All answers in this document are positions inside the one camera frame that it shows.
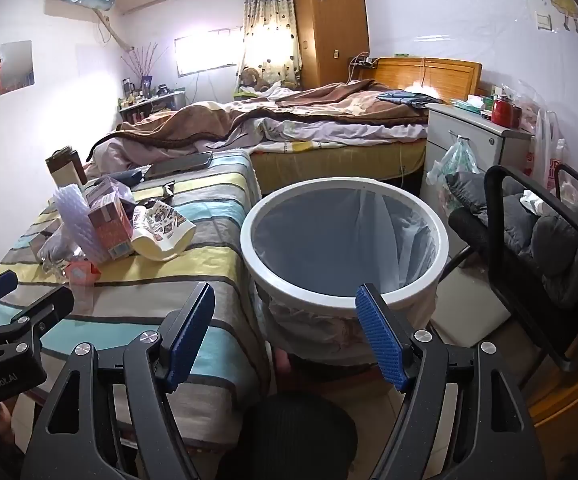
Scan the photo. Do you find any dotted curtain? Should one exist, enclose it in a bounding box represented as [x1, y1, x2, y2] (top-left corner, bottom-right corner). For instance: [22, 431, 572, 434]
[238, 0, 302, 92]

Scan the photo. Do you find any brown blanket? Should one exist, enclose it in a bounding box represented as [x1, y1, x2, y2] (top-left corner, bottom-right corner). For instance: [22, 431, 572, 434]
[118, 80, 428, 150]

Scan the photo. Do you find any wooden wardrobe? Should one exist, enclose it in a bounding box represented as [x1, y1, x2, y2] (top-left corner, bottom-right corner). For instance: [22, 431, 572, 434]
[292, 0, 372, 90]

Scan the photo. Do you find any tissue box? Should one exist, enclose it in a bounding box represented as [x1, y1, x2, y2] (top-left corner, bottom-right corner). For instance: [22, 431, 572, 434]
[453, 96, 486, 114]

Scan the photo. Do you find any red patterned carton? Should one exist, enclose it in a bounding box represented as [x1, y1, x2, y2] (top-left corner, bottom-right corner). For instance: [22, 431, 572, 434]
[88, 199, 136, 261]

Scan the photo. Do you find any window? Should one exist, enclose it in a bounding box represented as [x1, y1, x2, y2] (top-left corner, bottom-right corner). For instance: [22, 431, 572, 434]
[174, 27, 244, 77]

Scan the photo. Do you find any silver wall poster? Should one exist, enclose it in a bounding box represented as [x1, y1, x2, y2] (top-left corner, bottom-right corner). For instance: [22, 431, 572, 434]
[0, 40, 36, 96]

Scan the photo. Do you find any beige tumbler brown lid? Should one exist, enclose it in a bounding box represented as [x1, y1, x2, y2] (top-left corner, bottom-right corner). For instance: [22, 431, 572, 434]
[45, 151, 78, 187]

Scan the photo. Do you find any black metal chair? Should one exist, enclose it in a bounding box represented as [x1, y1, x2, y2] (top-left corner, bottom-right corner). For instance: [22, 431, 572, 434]
[448, 164, 578, 373]

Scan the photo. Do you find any lilac quilt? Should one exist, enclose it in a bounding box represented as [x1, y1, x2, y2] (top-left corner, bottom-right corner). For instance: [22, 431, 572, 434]
[89, 109, 430, 167]

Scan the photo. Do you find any cluttered white shelf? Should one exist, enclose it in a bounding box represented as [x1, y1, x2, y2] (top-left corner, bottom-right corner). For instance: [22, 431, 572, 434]
[117, 77, 188, 124]

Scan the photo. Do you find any red pot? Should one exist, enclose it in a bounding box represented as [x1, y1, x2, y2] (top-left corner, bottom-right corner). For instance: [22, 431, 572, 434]
[491, 99, 522, 129]

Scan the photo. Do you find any clear bubble wrap bag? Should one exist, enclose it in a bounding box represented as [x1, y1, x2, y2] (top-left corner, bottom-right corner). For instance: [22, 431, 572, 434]
[56, 184, 112, 267]

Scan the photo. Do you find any grey bedside cabinet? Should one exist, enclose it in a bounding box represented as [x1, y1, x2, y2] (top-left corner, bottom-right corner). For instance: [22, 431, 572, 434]
[426, 102, 538, 202]

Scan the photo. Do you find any blue folded cloth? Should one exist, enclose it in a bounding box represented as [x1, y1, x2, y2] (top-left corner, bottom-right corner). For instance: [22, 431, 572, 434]
[376, 89, 432, 109]

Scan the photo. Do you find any vase of dry branches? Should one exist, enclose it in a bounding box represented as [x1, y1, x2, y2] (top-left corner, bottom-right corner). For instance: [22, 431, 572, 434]
[121, 43, 162, 92]

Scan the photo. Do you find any brown bottle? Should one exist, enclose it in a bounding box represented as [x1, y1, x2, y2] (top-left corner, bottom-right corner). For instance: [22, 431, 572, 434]
[70, 146, 88, 186]

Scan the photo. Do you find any clear plastic bag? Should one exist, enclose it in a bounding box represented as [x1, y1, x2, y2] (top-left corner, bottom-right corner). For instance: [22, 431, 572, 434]
[36, 232, 77, 275]

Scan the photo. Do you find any grey cushion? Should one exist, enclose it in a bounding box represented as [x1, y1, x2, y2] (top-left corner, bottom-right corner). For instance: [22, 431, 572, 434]
[445, 170, 578, 311]

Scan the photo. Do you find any white trash bin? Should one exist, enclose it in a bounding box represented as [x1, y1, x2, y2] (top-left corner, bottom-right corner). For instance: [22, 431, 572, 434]
[240, 176, 450, 366]

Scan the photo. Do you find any black smartphone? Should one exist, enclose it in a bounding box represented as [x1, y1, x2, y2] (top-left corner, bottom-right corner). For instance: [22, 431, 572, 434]
[145, 151, 214, 179]

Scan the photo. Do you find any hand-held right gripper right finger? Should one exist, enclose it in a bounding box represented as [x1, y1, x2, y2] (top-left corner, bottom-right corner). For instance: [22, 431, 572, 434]
[355, 283, 544, 480]

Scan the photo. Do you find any white plastic bag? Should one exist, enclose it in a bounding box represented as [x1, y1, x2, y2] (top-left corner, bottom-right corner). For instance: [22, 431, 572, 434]
[528, 109, 568, 192]

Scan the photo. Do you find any wooden bed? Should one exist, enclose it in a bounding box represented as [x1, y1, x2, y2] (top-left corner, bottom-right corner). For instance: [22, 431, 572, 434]
[86, 56, 484, 197]

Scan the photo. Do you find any green hanging plastic bag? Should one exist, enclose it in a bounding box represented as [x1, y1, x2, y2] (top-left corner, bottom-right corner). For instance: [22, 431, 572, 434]
[426, 137, 480, 212]

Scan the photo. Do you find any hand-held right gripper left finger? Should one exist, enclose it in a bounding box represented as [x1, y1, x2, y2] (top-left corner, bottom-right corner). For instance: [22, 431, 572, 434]
[19, 281, 217, 480]

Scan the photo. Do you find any brown teddy bear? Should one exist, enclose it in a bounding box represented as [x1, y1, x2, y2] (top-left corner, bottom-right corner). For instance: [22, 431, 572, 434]
[239, 66, 270, 93]

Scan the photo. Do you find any cream printed paper bag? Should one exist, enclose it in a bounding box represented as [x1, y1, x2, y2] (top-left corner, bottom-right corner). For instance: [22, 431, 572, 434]
[133, 204, 198, 262]

